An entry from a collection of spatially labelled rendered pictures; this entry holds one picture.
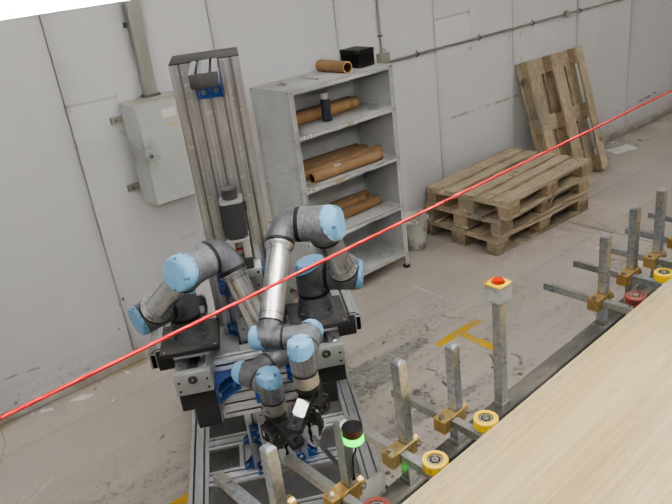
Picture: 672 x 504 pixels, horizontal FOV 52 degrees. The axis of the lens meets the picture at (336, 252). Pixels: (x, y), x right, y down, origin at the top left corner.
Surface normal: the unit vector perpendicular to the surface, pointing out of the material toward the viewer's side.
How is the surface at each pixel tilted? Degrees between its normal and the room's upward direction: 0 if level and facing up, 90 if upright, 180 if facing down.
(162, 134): 90
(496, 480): 0
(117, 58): 90
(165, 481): 0
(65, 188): 90
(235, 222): 90
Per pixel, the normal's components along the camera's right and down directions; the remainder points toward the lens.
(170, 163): 0.63, 0.25
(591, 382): -0.12, -0.91
